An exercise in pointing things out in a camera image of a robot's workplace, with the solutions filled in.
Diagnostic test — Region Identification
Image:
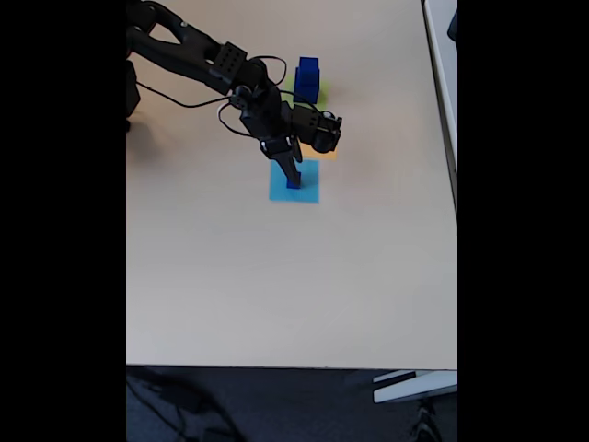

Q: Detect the light blue paper square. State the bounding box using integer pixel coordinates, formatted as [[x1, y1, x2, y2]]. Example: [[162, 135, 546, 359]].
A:
[[268, 158, 320, 204]]

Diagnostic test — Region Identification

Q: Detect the medium blue cube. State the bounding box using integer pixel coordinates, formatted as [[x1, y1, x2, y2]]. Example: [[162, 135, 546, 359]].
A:
[[297, 56, 321, 89]]

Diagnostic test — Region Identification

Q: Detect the orange paper square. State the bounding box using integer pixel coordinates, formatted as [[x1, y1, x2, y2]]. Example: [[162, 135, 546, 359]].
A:
[[301, 145, 340, 161]]

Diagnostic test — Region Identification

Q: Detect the green paper square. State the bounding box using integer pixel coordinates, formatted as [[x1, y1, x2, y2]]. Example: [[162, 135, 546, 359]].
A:
[[281, 74, 331, 105]]

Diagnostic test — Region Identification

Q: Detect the large blue cube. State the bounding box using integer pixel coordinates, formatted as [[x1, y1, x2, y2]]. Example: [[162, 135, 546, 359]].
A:
[[293, 67, 320, 104]]

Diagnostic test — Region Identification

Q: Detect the white table foot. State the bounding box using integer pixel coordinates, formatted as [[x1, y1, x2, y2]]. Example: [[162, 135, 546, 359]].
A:
[[371, 369, 458, 405]]

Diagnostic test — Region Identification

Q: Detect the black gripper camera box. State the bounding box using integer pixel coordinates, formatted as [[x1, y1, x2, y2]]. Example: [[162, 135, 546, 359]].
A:
[[290, 103, 344, 155]]

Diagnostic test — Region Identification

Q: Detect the red black motor wire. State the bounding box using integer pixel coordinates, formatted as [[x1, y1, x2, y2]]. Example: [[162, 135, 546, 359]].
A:
[[250, 54, 288, 87]]

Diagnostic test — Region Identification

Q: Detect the black camera cable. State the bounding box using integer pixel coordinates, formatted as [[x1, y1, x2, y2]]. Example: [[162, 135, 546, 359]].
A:
[[135, 81, 323, 138]]

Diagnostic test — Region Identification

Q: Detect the black floor cable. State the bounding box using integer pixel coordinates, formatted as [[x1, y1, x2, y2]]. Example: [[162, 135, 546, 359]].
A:
[[126, 367, 240, 442]]

